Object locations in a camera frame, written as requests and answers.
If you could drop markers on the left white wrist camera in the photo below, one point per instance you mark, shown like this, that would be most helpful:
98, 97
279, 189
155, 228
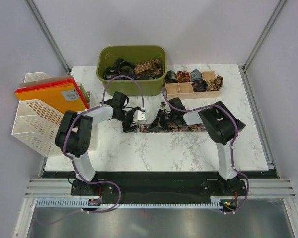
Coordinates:
140, 116

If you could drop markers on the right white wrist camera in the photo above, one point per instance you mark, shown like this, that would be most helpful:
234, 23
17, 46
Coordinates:
163, 105

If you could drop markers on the right aluminium corner post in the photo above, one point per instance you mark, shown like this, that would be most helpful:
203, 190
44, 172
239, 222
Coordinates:
264, 33

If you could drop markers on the grey blue rolled tie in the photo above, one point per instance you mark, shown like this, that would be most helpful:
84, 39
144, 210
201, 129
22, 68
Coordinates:
196, 75

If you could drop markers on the red patterned rolled tie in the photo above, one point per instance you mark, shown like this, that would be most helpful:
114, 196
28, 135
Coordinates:
183, 76

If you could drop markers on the left aluminium corner post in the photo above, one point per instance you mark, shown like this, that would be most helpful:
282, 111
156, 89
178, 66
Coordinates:
47, 34

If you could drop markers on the aluminium rail frame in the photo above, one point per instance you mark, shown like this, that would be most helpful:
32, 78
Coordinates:
267, 188

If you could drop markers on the aluminium corner post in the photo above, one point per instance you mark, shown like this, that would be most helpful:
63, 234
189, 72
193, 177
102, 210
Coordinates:
264, 33
47, 34

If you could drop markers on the brown patterned loose tie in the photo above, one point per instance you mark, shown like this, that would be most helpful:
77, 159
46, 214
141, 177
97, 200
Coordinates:
215, 84

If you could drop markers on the orange folder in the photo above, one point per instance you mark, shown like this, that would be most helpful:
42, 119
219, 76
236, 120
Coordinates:
61, 97

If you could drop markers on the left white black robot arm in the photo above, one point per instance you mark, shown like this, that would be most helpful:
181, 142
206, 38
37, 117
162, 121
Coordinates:
74, 134

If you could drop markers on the dark patterned rolled tie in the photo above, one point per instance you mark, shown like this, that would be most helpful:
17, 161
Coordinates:
199, 86

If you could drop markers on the brown cat pattern tie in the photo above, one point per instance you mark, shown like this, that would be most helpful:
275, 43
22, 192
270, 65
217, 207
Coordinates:
144, 128

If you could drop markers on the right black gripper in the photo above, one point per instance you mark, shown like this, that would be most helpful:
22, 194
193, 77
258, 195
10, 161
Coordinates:
159, 124

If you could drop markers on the white slotted cable duct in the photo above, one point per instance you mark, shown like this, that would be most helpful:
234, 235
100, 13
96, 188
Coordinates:
101, 203

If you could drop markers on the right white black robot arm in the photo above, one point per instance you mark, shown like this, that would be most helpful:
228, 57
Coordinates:
217, 120

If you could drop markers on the wooden compartment tray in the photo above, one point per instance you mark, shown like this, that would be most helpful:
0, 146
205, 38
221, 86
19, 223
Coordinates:
185, 90

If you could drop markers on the white plastic file rack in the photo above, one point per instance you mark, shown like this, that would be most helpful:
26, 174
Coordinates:
36, 123

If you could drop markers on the red folder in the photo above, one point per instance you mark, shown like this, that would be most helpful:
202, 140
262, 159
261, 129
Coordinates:
53, 82

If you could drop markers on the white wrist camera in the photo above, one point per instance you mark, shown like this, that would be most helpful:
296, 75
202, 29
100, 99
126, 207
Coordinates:
163, 105
140, 116

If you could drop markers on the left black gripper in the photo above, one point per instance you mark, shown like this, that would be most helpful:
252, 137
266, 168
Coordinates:
126, 127

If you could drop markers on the olive green plastic bin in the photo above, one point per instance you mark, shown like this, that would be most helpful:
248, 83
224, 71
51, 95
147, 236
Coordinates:
148, 85

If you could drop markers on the brown patterned tie in bin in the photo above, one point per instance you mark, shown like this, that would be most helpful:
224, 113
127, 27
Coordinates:
151, 68

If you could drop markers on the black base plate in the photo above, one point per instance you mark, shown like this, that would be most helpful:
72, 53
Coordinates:
160, 187

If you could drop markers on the black ties in bin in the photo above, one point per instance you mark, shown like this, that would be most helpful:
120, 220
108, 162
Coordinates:
121, 67

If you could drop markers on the black rolled tie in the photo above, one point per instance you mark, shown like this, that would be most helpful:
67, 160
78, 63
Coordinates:
171, 77

